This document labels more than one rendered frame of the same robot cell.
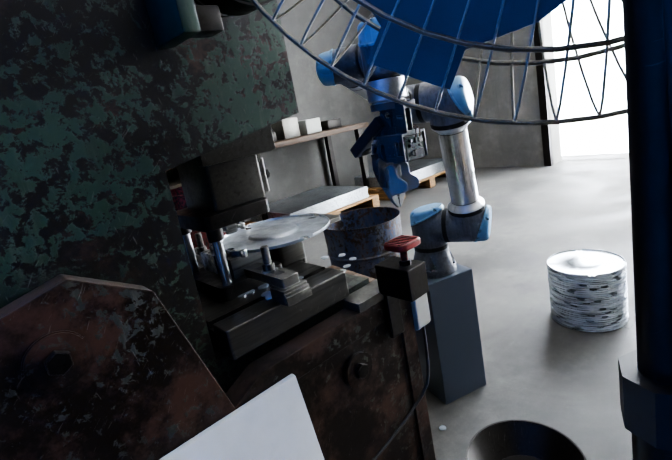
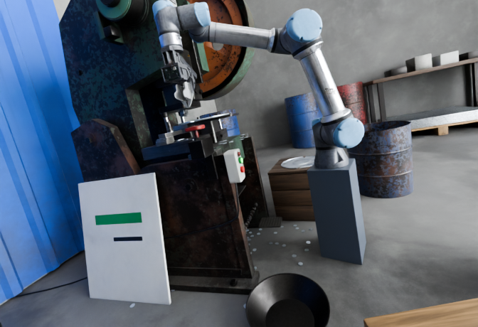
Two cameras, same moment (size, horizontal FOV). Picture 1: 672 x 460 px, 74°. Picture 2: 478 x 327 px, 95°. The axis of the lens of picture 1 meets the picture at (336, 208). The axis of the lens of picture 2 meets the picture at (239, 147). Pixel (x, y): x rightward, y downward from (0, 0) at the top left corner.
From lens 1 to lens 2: 114 cm
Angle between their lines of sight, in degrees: 58
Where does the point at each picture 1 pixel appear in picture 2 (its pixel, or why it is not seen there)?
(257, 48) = (153, 35)
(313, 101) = (466, 37)
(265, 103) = (157, 59)
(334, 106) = not seen: outside the picture
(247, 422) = (134, 180)
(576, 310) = not seen: outside the picture
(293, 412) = (150, 186)
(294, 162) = (432, 87)
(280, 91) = not seen: hidden behind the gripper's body
